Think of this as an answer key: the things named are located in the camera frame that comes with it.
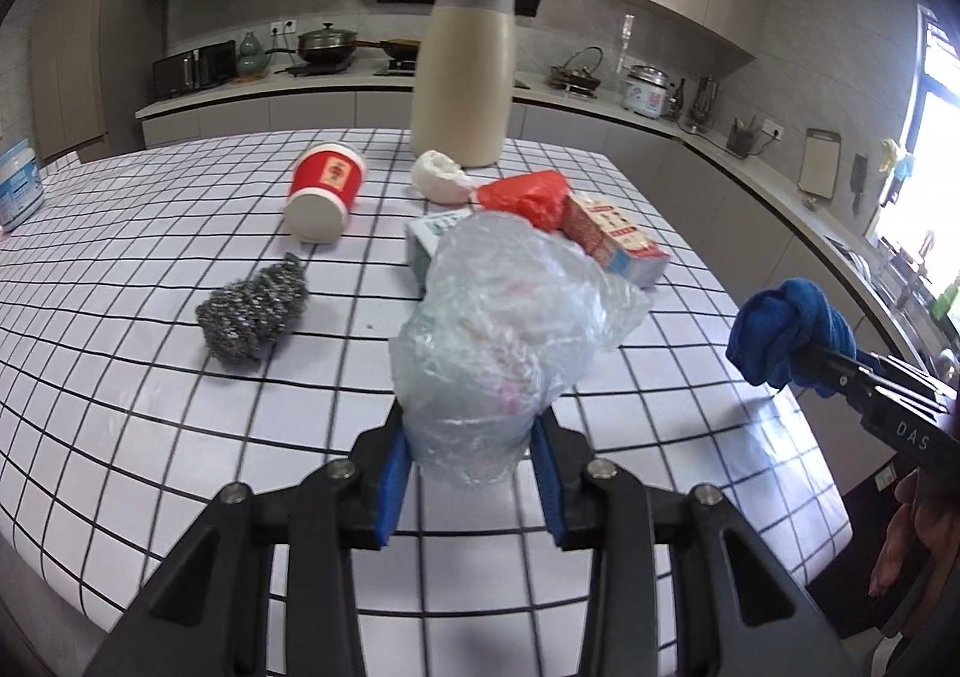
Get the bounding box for blue cloth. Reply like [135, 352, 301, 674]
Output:
[726, 278, 857, 398]

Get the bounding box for clear plastic bag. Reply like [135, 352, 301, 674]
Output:
[389, 211, 652, 487]

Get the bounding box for red plastic bag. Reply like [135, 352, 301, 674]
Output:
[475, 170, 569, 232]

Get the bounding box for green carton box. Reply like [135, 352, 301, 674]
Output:
[405, 209, 472, 292]

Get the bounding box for red paper cup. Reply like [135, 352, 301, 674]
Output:
[285, 143, 366, 245]

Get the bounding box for person's right hand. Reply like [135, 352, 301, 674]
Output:
[869, 469, 958, 606]

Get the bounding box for black cleaver knife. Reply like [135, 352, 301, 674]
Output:
[850, 154, 869, 216]

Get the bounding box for yellow blue rubber gloves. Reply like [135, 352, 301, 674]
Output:
[878, 138, 914, 206]

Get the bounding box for white cutting board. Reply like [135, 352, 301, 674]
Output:
[797, 128, 841, 201]

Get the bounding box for red white carton box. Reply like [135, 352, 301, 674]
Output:
[562, 193, 670, 289]

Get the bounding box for utensil holder cup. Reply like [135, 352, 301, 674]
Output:
[726, 117, 758, 159]

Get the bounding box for steel wool scrubber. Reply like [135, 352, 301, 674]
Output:
[195, 253, 309, 367]

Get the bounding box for knife block utensils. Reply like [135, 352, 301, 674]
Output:
[688, 76, 719, 133]

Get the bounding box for dark bottle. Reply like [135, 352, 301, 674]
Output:
[669, 79, 685, 122]

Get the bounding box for white rice cooker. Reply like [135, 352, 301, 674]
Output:
[622, 65, 669, 120]

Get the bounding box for glass lid pot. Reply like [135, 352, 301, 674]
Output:
[547, 45, 604, 99]

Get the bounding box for white crumpled tissue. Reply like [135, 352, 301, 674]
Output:
[410, 149, 475, 206]

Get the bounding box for blue white tub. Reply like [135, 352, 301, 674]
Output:
[0, 140, 44, 234]

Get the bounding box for beige thermos jug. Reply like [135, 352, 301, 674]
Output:
[410, 0, 516, 169]

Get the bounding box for black microwave oven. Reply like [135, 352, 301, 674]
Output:
[153, 40, 238, 101]

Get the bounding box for green ceramic vase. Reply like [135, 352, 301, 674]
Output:
[236, 31, 268, 78]

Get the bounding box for frying pan on stove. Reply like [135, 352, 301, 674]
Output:
[353, 39, 420, 63]

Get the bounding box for gas stove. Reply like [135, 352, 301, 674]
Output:
[278, 58, 416, 78]

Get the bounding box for black lidded wok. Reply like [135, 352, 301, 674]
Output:
[277, 23, 356, 68]

